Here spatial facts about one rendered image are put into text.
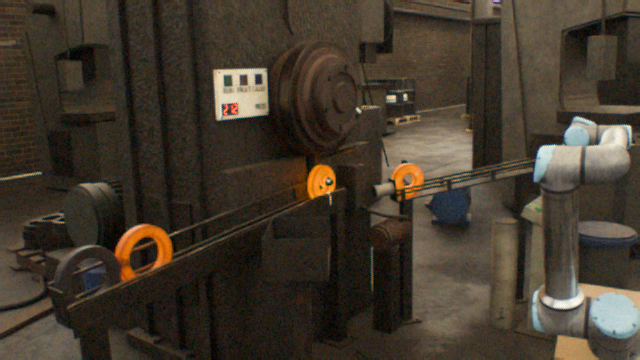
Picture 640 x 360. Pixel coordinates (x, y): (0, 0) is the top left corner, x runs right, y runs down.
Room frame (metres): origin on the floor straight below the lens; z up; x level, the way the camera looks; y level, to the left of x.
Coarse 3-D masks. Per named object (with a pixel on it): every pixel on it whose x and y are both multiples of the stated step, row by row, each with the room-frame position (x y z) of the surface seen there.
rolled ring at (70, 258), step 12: (72, 252) 1.42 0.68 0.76; (84, 252) 1.43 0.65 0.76; (96, 252) 1.46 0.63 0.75; (108, 252) 1.49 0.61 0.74; (60, 264) 1.40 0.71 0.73; (72, 264) 1.40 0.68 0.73; (108, 264) 1.49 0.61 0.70; (60, 276) 1.38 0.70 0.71; (108, 276) 1.50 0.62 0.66; (120, 276) 1.51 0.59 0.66; (60, 288) 1.37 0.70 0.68; (72, 300) 1.39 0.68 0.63
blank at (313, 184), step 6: (318, 168) 2.28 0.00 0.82; (324, 168) 2.30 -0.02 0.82; (330, 168) 2.33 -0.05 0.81; (312, 174) 2.26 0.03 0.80; (318, 174) 2.27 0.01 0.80; (324, 174) 2.30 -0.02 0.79; (330, 174) 2.33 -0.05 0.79; (312, 180) 2.25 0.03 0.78; (318, 180) 2.27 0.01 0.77; (312, 186) 2.24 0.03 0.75; (318, 186) 2.27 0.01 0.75; (330, 186) 2.33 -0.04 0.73; (312, 192) 2.25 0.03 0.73; (318, 192) 2.27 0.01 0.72; (324, 192) 2.30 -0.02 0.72
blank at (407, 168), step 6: (396, 168) 2.55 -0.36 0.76; (402, 168) 2.53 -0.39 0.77; (408, 168) 2.54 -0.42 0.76; (414, 168) 2.55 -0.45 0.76; (420, 168) 2.56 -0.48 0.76; (396, 174) 2.52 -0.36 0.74; (402, 174) 2.53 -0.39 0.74; (414, 174) 2.55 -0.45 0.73; (420, 174) 2.56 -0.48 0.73; (396, 180) 2.52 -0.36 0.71; (402, 180) 2.53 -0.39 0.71; (414, 180) 2.56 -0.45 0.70; (420, 180) 2.56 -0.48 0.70; (396, 186) 2.52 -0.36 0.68; (402, 186) 2.53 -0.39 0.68; (408, 186) 2.56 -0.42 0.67; (414, 192) 2.55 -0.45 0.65
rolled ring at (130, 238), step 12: (132, 228) 1.59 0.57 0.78; (144, 228) 1.59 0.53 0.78; (156, 228) 1.62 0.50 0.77; (120, 240) 1.55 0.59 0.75; (132, 240) 1.55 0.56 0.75; (156, 240) 1.64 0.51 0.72; (168, 240) 1.65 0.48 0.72; (120, 252) 1.52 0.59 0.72; (168, 252) 1.65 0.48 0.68; (120, 264) 1.52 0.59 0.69; (156, 264) 1.64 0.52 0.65; (132, 276) 1.54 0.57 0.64
